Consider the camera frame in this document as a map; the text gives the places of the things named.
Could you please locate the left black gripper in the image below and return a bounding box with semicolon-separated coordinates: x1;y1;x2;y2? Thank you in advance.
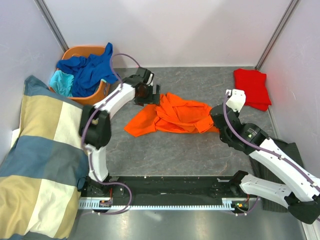
134;84;161;107

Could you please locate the orange t shirt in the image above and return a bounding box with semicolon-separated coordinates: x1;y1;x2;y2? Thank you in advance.
124;92;219;137

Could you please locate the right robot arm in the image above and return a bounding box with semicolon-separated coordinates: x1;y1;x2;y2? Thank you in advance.
210;103;320;225

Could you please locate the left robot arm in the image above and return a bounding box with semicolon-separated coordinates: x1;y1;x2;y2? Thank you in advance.
79;67;161;197

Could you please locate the orange plastic basket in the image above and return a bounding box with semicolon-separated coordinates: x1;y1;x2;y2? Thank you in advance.
49;50;111;105

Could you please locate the blue t shirt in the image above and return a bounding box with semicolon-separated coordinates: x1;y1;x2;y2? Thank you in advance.
56;42;117;98

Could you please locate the teal t shirt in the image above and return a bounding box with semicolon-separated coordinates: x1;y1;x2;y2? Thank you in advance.
49;70;75;97

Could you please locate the folded red t shirt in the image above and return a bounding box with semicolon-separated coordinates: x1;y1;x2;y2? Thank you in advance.
233;68;272;112

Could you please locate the dark striped cloth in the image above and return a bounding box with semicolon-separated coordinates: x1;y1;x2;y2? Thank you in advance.
249;138;304;213

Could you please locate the blue beige checked pillow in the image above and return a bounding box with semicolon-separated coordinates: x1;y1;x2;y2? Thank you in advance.
0;75;89;240

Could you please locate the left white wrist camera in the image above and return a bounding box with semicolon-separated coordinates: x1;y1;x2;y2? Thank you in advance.
142;72;154;86

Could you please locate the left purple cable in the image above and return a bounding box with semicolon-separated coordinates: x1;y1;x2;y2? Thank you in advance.
81;53;141;216

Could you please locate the purple cable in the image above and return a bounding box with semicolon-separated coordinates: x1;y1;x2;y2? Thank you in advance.
81;53;141;216
222;93;320;217

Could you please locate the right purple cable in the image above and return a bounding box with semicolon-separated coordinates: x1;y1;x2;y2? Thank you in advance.
222;93;320;217

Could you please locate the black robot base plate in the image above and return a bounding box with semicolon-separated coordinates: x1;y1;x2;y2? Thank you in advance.
81;176;254;205

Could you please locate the white slotted cable duct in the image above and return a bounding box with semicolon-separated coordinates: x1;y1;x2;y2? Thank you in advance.
78;197;249;211

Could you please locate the left aluminium frame post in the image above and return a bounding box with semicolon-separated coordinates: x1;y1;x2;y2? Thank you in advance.
34;0;69;52

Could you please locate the aluminium frame post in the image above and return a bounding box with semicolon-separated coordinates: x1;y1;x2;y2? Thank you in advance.
254;0;301;71
34;0;69;52

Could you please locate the right aluminium frame post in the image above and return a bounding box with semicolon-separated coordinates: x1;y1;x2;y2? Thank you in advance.
254;0;301;71

